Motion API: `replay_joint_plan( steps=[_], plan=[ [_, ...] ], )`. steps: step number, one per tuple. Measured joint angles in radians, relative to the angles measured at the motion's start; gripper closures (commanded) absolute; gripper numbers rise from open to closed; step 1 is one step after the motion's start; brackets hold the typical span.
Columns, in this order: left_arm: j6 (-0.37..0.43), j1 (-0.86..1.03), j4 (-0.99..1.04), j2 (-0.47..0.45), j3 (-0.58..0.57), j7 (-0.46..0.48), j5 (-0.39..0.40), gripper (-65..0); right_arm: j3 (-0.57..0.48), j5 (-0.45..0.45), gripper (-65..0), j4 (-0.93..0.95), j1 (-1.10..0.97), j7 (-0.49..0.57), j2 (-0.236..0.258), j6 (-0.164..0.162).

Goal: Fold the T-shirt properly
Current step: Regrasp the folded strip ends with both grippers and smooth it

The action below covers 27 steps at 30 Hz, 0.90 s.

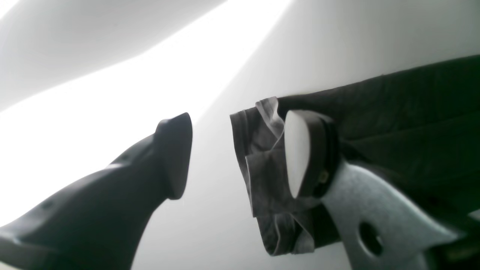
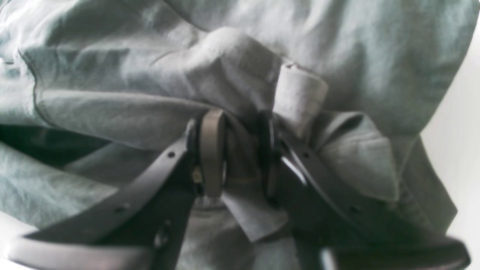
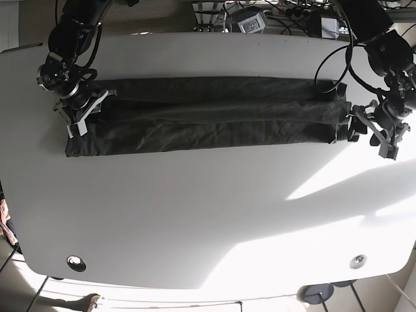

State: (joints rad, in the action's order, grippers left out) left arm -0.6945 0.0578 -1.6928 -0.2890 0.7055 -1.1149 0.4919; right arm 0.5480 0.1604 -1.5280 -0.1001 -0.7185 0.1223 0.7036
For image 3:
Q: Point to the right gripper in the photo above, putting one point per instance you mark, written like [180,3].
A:
[79,96]

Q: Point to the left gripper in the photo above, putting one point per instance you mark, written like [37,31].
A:
[385,120]

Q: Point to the black T-shirt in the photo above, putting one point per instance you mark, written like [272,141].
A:
[192,113]

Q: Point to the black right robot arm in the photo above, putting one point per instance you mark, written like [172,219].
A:
[76,36]

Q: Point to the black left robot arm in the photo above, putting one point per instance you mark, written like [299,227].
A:
[391,58]

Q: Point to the grey power adapter box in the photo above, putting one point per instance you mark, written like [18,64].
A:
[329,28]

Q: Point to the right table grommet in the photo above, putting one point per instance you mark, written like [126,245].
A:
[358,262]

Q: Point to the table grommet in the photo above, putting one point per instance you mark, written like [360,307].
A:
[358,262]
[76,263]

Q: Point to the grey socket box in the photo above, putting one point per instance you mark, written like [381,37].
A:
[250,20]

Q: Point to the left table grommet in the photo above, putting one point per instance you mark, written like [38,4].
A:
[76,263]

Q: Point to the round black stand base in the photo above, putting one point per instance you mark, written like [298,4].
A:
[315,294]

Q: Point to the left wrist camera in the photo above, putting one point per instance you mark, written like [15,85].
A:
[388,151]

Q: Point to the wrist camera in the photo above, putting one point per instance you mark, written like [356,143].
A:
[77,129]
[388,151]

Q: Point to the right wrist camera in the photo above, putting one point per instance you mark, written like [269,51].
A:
[77,129]

